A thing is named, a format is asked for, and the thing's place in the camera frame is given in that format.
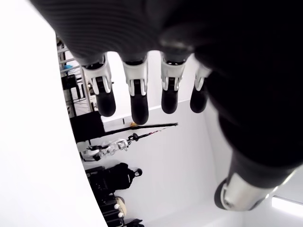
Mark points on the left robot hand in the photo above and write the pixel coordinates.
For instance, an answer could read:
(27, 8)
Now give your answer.
(213, 47)

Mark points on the black gantry pole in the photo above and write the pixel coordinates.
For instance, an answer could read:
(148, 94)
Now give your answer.
(146, 127)

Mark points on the metal shelf rack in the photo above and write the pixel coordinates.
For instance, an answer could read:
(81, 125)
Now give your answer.
(73, 82)

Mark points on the white hanging humanoid robot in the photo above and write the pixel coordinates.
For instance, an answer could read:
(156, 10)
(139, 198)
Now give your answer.
(106, 149)

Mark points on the black equipment case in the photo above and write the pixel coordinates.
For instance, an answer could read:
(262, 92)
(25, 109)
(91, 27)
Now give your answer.
(86, 126)

